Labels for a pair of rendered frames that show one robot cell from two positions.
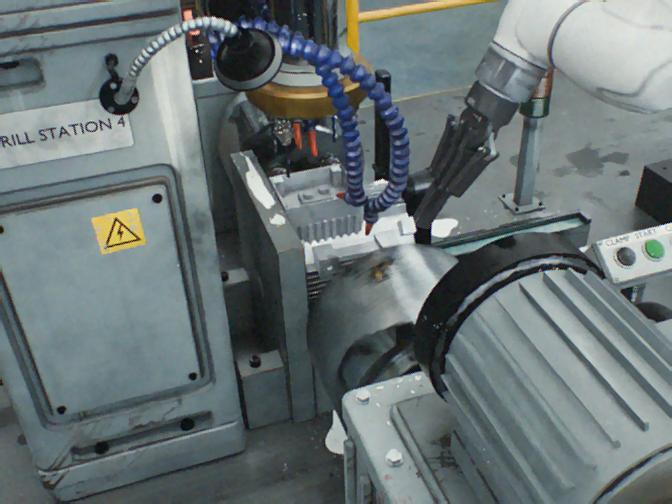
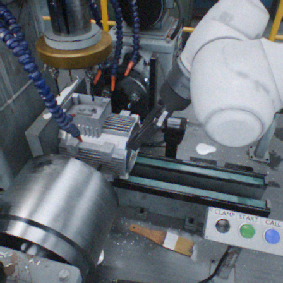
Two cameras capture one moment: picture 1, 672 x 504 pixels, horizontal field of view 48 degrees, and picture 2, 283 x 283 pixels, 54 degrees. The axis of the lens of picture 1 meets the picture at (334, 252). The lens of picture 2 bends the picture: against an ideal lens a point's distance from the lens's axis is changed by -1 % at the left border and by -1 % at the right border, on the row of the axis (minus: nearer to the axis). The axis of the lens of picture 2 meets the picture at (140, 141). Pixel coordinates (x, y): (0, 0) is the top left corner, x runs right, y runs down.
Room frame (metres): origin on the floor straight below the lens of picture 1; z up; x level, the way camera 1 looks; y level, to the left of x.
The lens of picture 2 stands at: (0.53, -0.45, 1.59)
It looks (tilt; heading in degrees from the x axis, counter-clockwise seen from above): 42 degrees down; 32
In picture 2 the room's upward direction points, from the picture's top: straight up
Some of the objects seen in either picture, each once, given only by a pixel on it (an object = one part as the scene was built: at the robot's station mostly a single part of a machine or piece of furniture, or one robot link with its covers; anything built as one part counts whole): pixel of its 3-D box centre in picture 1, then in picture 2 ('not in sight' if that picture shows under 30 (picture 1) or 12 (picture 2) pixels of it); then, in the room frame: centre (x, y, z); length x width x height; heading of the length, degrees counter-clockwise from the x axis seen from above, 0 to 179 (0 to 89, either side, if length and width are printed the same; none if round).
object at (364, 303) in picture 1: (431, 384); (43, 240); (0.67, -0.12, 1.04); 0.37 x 0.25 x 0.25; 18
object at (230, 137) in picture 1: (284, 146); (131, 81); (1.33, 0.09, 1.04); 0.41 x 0.25 x 0.25; 18
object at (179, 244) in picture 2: not in sight; (160, 237); (0.93, -0.27, 0.80); 0.21 x 0.05 x 0.01; 100
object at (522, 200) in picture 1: (532, 120); (275, 113); (1.46, -0.43, 1.01); 0.08 x 0.08 x 0.42; 18
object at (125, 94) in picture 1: (187, 66); not in sight; (0.72, 0.14, 1.46); 0.18 x 0.11 x 0.13; 108
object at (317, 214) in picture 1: (315, 205); (86, 115); (1.00, 0.03, 1.11); 0.12 x 0.11 x 0.07; 107
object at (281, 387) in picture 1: (251, 290); (59, 143); (0.96, 0.14, 0.97); 0.30 x 0.11 x 0.34; 18
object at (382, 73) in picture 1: (383, 140); (153, 94); (1.18, -0.09, 1.12); 0.04 x 0.03 x 0.26; 108
